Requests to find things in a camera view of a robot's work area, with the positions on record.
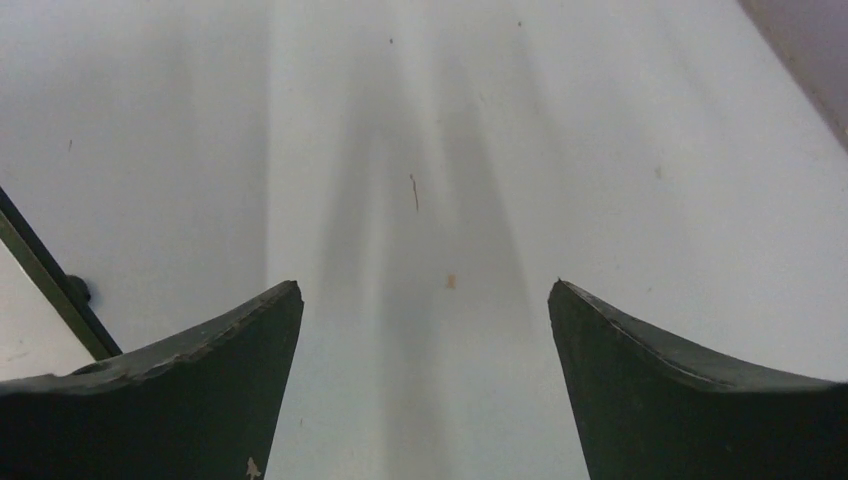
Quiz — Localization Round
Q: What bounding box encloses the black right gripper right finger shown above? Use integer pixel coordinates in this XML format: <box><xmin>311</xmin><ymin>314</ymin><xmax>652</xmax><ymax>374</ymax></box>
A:
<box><xmin>548</xmin><ymin>281</ymin><xmax>847</xmax><ymax>479</ymax></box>

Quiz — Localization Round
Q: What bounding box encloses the small black framed whiteboard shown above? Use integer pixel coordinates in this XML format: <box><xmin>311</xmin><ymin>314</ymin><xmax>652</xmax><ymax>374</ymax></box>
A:
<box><xmin>1</xmin><ymin>192</ymin><xmax>122</xmax><ymax>381</ymax></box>

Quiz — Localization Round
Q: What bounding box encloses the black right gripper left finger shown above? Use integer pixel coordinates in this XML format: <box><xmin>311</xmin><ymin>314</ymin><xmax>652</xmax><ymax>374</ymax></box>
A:
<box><xmin>1</xmin><ymin>281</ymin><xmax>304</xmax><ymax>480</ymax></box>

